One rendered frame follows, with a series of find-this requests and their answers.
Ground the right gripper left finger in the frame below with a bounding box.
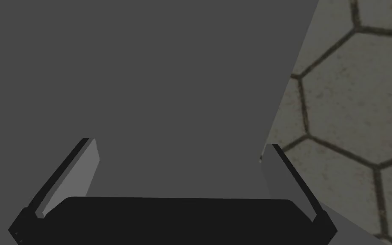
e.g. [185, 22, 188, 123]
[28, 137, 100, 219]

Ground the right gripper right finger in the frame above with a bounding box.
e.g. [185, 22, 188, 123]
[260, 143, 324, 223]

